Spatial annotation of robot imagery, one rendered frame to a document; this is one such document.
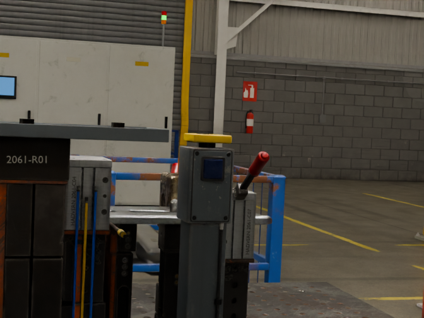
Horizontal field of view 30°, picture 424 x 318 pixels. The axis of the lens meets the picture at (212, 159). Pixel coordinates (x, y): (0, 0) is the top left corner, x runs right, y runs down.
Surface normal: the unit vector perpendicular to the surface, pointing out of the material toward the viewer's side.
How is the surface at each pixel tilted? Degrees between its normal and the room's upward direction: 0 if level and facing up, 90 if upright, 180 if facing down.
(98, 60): 90
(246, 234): 90
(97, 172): 90
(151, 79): 90
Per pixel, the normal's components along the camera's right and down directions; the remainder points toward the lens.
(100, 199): 0.29, 0.07
